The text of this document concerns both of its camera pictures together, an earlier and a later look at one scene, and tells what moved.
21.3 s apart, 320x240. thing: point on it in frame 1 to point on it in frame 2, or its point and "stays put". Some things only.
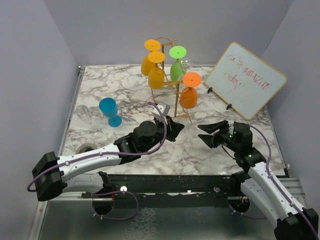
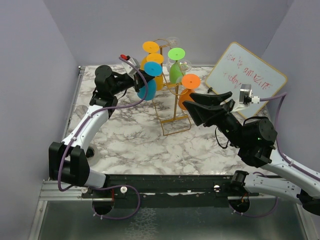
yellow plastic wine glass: [151, 45] stays put
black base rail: [173, 189] stays put
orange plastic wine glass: [189, 97] stays put
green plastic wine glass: [177, 52] stays put
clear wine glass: [183, 64] stays put
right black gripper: [223, 125] to [207, 115]
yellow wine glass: [156, 76] stays put
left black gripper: [173, 129] to [138, 81]
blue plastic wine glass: [108, 107] to [152, 69]
